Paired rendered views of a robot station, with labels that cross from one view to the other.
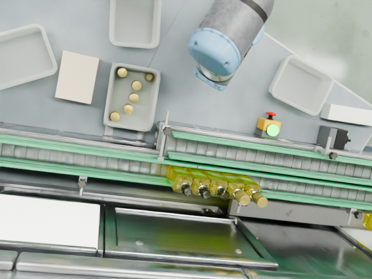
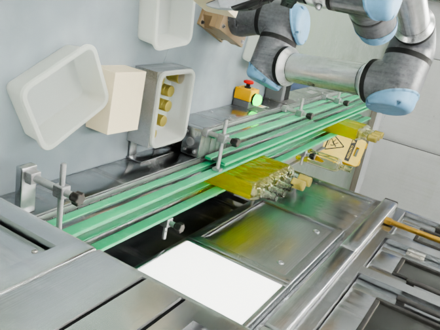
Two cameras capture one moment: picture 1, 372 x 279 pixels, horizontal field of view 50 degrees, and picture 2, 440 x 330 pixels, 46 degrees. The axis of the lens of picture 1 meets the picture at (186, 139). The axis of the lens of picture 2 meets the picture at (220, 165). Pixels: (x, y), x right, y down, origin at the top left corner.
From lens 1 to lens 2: 1.30 m
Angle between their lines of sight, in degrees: 49
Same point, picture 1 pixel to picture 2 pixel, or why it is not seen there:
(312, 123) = not seen: hidden behind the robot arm
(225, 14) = (420, 76)
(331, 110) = not seen: hidden behind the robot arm
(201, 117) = (200, 101)
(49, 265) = (296, 321)
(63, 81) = (114, 111)
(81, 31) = (108, 34)
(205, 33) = (407, 93)
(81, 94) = (129, 121)
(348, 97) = not seen: hidden behind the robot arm
